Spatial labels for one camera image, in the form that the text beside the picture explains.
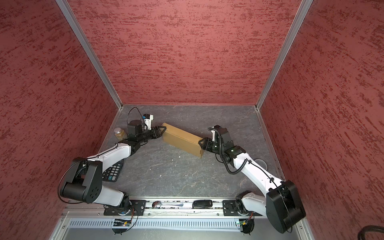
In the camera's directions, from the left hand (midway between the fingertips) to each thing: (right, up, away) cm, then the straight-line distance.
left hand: (164, 131), depth 89 cm
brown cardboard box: (+12, -5, -6) cm, 14 cm away
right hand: (+22, -8, -7) cm, 25 cm away
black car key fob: (+23, -37, -13) cm, 46 cm away
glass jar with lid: (-30, -3, +5) cm, 30 cm away
